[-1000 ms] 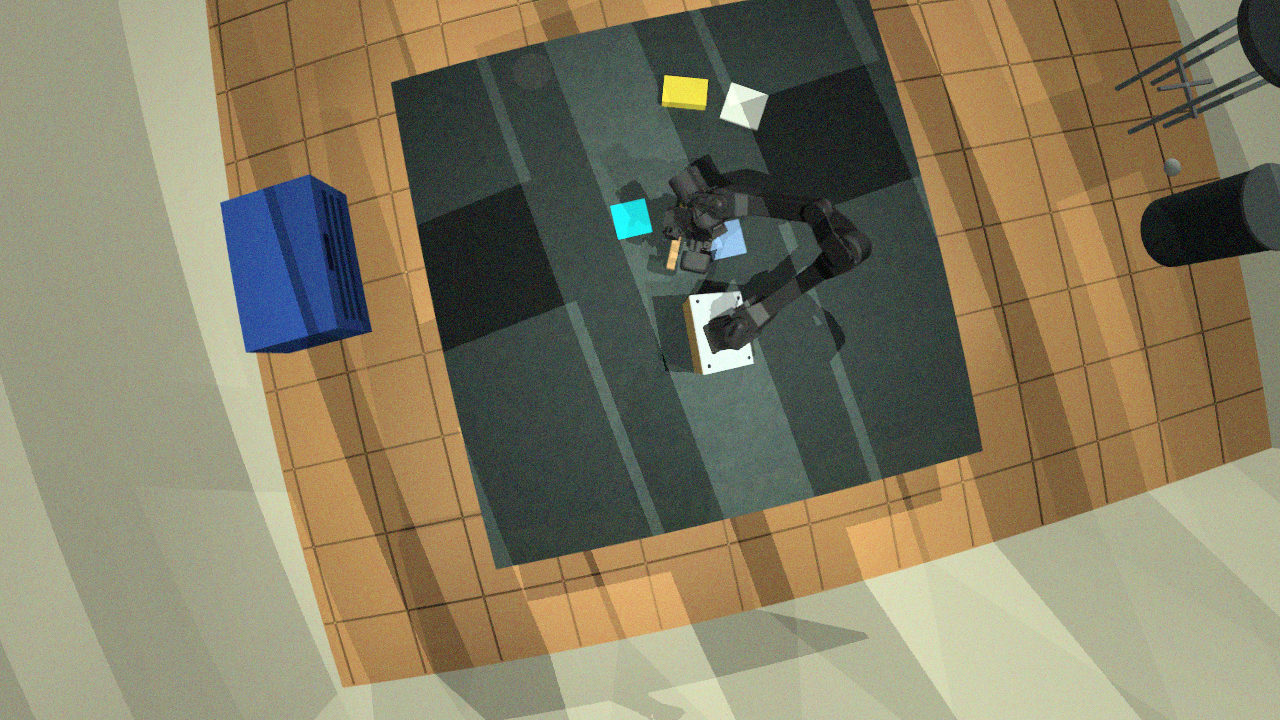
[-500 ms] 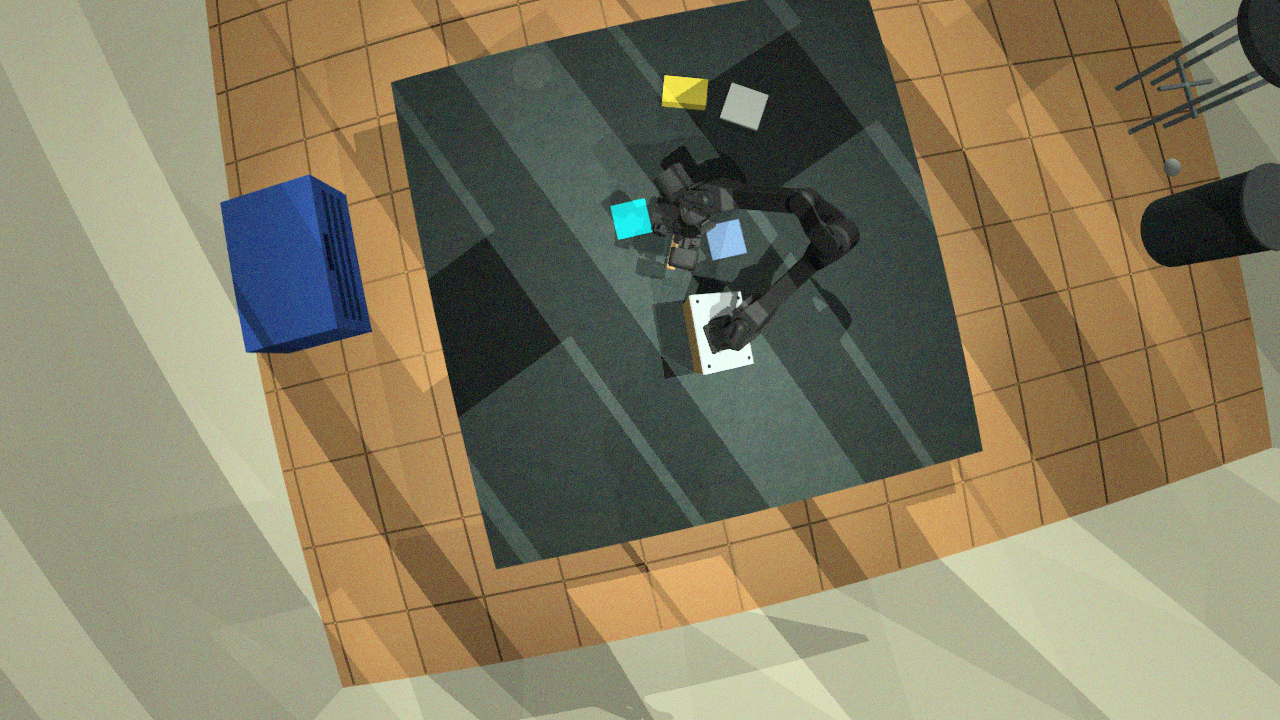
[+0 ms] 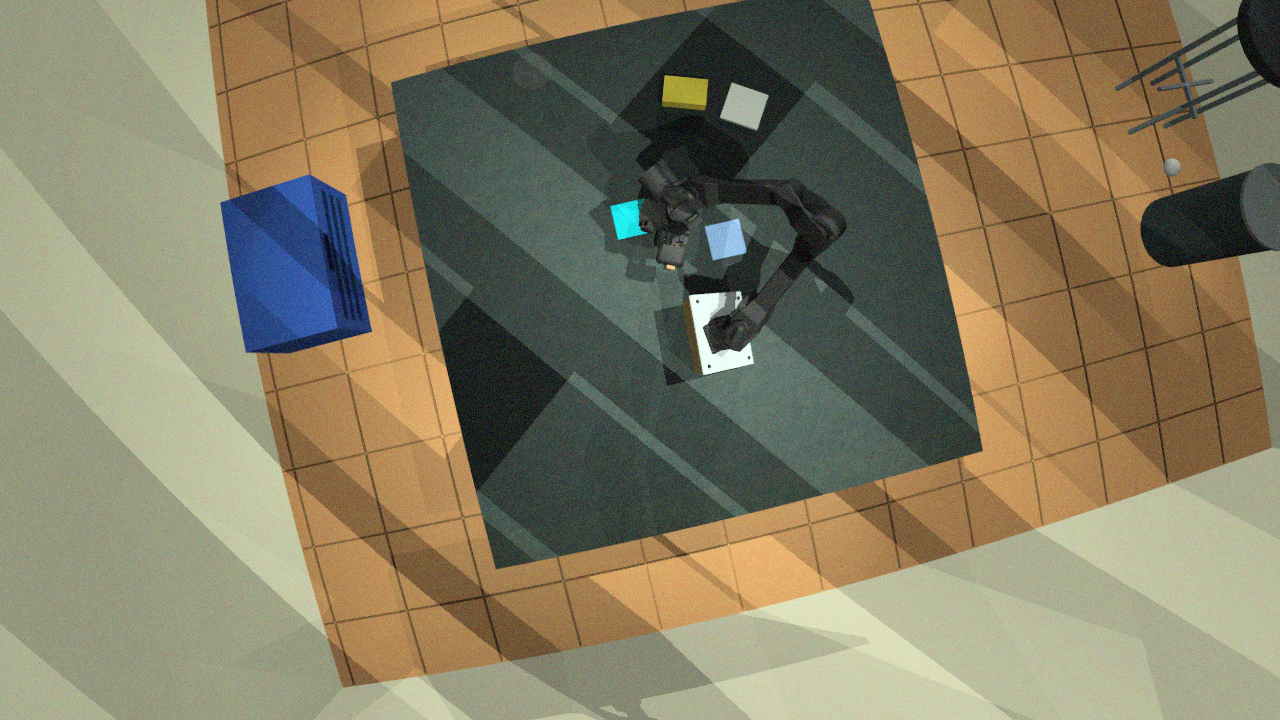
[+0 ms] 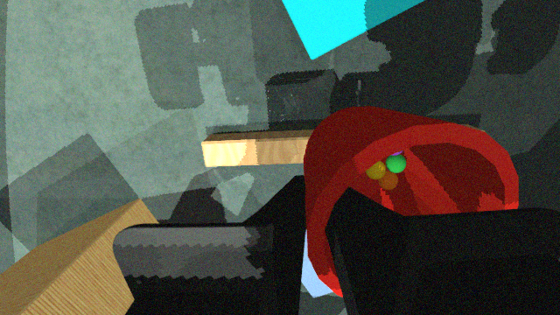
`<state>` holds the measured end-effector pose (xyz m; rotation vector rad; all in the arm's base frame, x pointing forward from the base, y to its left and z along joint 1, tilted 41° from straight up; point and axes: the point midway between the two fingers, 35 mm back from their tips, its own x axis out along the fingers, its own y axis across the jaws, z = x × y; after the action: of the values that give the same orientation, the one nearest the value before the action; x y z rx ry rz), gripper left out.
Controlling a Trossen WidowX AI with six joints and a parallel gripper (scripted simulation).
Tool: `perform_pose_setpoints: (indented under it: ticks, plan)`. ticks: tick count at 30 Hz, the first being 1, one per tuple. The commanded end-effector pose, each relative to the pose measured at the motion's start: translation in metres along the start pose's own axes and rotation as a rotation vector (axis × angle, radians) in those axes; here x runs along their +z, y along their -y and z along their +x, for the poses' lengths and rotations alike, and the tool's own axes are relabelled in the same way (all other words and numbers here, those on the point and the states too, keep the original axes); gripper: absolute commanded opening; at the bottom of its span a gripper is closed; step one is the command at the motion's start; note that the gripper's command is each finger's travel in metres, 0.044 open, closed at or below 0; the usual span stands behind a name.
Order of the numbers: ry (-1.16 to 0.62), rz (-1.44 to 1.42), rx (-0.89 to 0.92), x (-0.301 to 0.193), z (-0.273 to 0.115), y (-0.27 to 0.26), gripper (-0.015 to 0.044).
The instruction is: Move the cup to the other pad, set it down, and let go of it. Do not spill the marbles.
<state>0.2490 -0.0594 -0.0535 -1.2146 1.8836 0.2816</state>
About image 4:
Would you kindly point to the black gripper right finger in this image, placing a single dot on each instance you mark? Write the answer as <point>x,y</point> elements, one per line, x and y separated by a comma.
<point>379,254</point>

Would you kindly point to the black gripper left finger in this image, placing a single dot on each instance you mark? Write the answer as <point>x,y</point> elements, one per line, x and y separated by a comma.
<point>261,256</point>

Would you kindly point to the green marble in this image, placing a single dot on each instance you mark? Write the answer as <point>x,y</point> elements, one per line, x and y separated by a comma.
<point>396,164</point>

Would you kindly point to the brown ball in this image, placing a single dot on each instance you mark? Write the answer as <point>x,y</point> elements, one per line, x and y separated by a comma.
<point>389,181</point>

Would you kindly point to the yellow ball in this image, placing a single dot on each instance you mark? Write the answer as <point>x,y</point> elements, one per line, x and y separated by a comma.
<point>377,171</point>

